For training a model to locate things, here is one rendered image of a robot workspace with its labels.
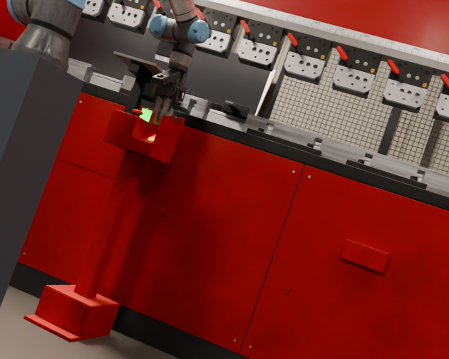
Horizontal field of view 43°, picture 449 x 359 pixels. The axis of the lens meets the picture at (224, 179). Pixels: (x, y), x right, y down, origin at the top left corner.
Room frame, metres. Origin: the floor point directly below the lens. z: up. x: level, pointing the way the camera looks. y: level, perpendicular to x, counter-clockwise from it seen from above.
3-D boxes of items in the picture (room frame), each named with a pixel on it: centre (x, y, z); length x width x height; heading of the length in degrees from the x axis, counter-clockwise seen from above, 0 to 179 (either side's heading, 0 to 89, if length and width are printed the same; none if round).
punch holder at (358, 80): (2.21, -0.35, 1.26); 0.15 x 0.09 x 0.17; 77
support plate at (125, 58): (2.24, 0.44, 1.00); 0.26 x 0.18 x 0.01; 167
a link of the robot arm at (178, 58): (2.02, 0.30, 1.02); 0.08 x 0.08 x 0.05
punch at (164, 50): (2.39, 0.41, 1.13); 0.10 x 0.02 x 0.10; 77
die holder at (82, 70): (2.52, 0.94, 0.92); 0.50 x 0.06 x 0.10; 77
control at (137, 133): (2.05, 0.33, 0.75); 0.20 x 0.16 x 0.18; 68
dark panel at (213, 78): (2.94, 0.52, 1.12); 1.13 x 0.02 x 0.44; 77
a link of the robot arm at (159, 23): (1.92, 0.35, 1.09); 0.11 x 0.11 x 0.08; 48
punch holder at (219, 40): (2.35, 0.24, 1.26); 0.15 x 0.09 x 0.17; 77
